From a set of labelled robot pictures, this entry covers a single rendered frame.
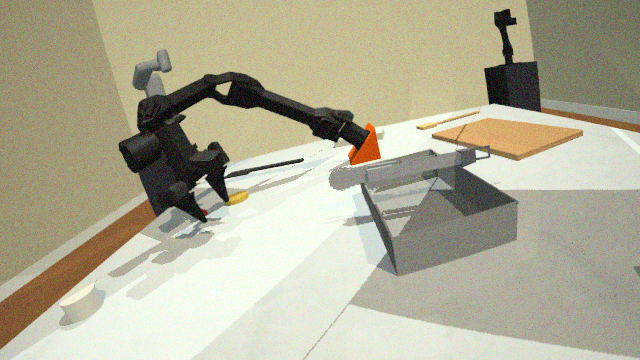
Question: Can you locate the beige cylinder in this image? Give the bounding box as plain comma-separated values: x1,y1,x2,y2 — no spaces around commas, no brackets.
59,282,104,323

